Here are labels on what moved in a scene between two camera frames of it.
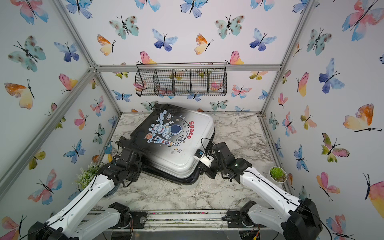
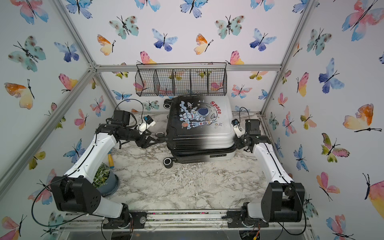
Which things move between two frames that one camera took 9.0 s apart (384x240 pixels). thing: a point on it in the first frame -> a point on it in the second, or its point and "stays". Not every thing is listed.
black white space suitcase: x=166 y=142 -> x=199 y=128
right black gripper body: x=215 y=167 -> x=241 y=142
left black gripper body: x=135 y=169 -> x=133 y=135
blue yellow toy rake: x=108 y=150 stays
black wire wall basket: x=181 y=79 stays
